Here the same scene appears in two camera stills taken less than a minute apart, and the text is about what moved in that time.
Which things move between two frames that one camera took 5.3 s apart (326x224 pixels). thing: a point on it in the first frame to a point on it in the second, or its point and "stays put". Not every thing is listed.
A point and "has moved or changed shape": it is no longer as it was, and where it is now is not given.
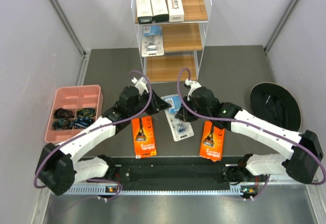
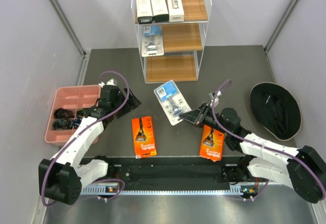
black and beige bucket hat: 274,103 stays put
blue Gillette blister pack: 180,129 has moved or changed shape
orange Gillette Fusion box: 143,137 stays put
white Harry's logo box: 175,5 stays put
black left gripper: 157,104 to 132,103
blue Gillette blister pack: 152,40 stays put
